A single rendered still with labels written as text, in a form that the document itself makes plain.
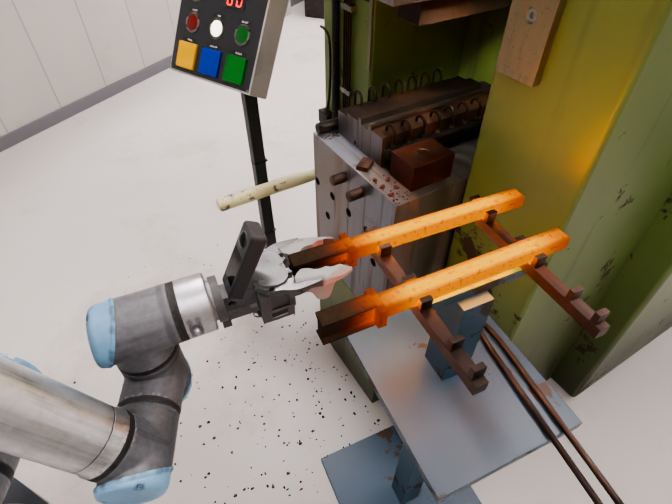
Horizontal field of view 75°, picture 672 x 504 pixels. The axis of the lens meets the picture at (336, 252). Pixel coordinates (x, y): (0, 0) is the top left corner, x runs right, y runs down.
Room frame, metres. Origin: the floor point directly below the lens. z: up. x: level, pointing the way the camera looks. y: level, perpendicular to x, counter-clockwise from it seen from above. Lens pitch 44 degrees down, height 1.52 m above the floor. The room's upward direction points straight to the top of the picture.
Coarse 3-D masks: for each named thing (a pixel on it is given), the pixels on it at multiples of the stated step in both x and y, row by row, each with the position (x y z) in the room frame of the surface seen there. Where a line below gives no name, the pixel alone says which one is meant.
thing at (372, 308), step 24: (528, 240) 0.52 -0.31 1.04; (552, 240) 0.52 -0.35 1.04; (456, 264) 0.47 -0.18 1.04; (480, 264) 0.47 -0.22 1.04; (504, 264) 0.47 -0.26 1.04; (408, 288) 0.42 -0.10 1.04; (432, 288) 0.42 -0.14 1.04; (456, 288) 0.43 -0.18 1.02; (336, 312) 0.37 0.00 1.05; (360, 312) 0.37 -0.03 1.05; (384, 312) 0.37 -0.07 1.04; (336, 336) 0.36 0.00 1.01
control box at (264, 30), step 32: (192, 0) 1.47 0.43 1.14; (224, 0) 1.40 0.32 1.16; (256, 0) 1.35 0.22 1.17; (288, 0) 1.39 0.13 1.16; (192, 32) 1.42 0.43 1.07; (224, 32) 1.36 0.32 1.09; (256, 32) 1.30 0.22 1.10; (224, 64) 1.31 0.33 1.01; (256, 64) 1.26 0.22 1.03; (256, 96) 1.24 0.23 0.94
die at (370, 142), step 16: (448, 80) 1.27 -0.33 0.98; (464, 80) 1.25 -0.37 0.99; (400, 96) 1.17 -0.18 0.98; (416, 96) 1.15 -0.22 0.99; (432, 96) 1.12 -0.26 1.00; (464, 96) 1.12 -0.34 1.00; (480, 96) 1.14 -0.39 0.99; (352, 112) 1.05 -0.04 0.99; (368, 112) 1.05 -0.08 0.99; (416, 112) 1.03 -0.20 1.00; (448, 112) 1.05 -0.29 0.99; (464, 112) 1.05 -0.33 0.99; (352, 128) 1.03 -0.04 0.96; (368, 128) 0.97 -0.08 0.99; (384, 128) 0.97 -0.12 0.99; (400, 128) 0.97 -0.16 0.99; (416, 128) 0.97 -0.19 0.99; (432, 128) 1.00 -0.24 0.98; (368, 144) 0.97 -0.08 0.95; (384, 144) 0.92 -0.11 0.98; (384, 160) 0.93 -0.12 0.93
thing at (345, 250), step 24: (504, 192) 0.65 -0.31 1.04; (432, 216) 0.58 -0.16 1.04; (456, 216) 0.58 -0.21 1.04; (480, 216) 0.60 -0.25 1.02; (336, 240) 0.52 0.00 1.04; (360, 240) 0.52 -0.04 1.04; (384, 240) 0.52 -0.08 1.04; (408, 240) 0.54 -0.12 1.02; (312, 264) 0.48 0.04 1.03; (336, 264) 0.49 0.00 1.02
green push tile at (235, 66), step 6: (228, 54) 1.31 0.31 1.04; (228, 60) 1.30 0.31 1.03; (234, 60) 1.29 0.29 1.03; (240, 60) 1.28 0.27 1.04; (246, 60) 1.27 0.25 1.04; (228, 66) 1.29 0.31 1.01; (234, 66) 1.28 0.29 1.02; (240, 66) 1.27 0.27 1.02; (246, 66) 1.27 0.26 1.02; (228, 72) 1.28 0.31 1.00; (234, 72) 1.27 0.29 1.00; (240, 72) 1.26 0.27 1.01; (222, 78) 1.28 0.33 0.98; (228, 78) 1.27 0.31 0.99; (234, 78) 1.26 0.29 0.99; (240, 78) 1.25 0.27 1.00; (240, 84) 1.24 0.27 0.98
